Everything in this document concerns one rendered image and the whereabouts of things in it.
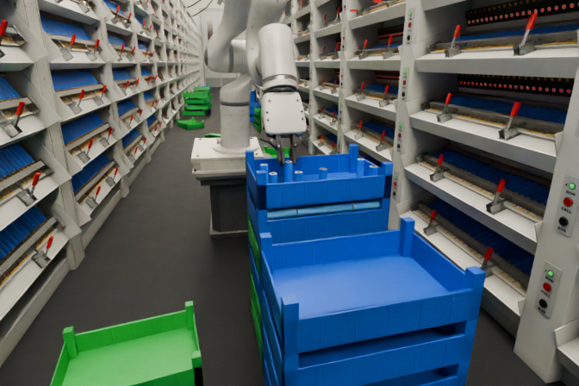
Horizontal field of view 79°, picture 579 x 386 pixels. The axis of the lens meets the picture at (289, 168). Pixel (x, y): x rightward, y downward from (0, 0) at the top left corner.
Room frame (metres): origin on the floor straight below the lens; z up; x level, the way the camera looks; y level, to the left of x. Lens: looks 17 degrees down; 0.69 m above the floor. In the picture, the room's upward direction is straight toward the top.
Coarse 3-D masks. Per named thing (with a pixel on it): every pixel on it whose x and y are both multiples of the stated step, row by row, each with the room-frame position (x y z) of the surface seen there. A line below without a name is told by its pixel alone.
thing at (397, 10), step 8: (384, 0) 1.96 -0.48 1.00; (352, 8) 1.99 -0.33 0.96; (360, 8) 2.00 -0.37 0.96; (384, 8) 1.67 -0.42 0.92; (392, 8) 1.50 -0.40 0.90; (400, 8) 1.45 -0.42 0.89; (352, 16) 1.99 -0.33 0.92; (360, 16) 1.82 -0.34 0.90; (368, 16) 1.74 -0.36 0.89; (376, 16) 1.66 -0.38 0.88; (384, 16) 1.59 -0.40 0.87; (392, 16) 1.52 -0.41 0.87; (400, 16) 1.47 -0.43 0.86; (352, 24) 1.94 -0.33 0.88; (360, 24) 1.85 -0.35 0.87; (368, 24) 1.76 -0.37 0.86
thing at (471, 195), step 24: (432, 144) 1.32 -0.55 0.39; (456, 144) 1.27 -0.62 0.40; (408, 168) 1.28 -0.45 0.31; (432, 168) 1.22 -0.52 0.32; (456, 168) 1.12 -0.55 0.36; (480, 168) 1.08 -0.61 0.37; (504, 168) 1.02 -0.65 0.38; (528, 168) 0.96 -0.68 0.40; (432, 192) 1.13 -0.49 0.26; (456, 192) 1.02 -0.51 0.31; (480, 192) 0.96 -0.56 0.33; (504, 192) 0.90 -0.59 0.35; (528, 192) 0.87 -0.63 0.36; (480, 216) 0.90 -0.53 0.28; (504, 216) 0.83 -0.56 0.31; (528, 216) 0.80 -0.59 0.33; (528, 240) 0.74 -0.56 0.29
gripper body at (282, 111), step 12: (264, 96) 0.83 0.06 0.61; (276, 96) 0.83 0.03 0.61; (288, 96) 0.83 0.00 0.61; (264, 108) 0.82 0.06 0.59; (276, 108) 0.81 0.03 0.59; (288, 108) 0.82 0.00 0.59; (300, 108) 0.83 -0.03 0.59; (264, 120) 0.80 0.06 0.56; (276, 120) 0.80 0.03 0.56; (288, 120) 0.81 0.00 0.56; (300, 120) 0.82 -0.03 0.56; (276, 132) 0.79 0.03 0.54; (288, 132) 0.80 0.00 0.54; (300, 132) 0.81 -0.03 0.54
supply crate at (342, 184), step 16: (352, 144) 0.93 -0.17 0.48; (256, 160) 0.86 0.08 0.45; (272, 160) 0.87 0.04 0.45; (304, 160) 0.89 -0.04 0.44; (320, 160) 0.90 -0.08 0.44; (336, 160) 0.91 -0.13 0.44; (352, 160) 0.91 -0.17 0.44; (368, 160) 0.85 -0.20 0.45; (256, 176) 0.68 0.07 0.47; (304, 176) 0.88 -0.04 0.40; (336, 176) 0.88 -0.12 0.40; (352, 176) 0.88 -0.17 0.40; (368, 176) 0.72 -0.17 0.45; (384, 176) 0.73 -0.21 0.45; (256, 192) 0.68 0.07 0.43; (272, 192) 0.67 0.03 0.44; (288, 192) 0.68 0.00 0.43; (304, 192) 0.69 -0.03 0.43; (320, 192) 0.70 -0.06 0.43; (336, 192) 0.71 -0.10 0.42; (352, 192) 0.71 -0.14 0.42; (368, 192) 0.72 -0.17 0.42; (384, 192) 0.73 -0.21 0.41; (272, 208) 0.67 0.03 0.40
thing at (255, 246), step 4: (248, 216) 0.84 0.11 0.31; (248, 220) 0.84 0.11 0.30; (248, 224) 0.84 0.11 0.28; (248, 228) 0.85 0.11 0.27; (252, 228) 0.84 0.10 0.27; (248, 232) 0.85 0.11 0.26; (252, 232) 0.78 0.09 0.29; (248, 236) 0.85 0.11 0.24; (252, 236) 0.76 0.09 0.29; (252, 240) 0.77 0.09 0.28; (256, 240) 0.83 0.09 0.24; (252, 244) 0.77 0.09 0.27; (256, 244) 0.72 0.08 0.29; (252, 248) 0.77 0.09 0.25; (256, 248) 0.71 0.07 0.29; (256, 252) 0.71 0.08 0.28; (256, 256) 0.71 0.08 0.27; (256, 260) 0.71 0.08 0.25; (256, 264) 0.72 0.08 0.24
